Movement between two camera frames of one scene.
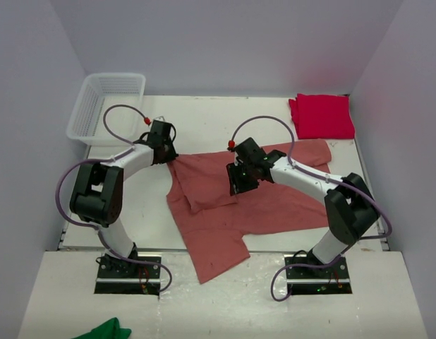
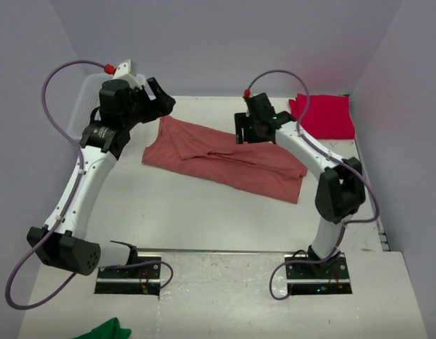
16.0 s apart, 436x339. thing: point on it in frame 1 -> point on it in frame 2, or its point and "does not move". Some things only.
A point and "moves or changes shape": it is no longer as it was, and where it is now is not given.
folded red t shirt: [322, 116] does not move
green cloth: [110, 330] does not move
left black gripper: [171, 155] -> [163, 105]
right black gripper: [238, 186] -> [242, 121]
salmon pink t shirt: [212, 220] moves or changes shape
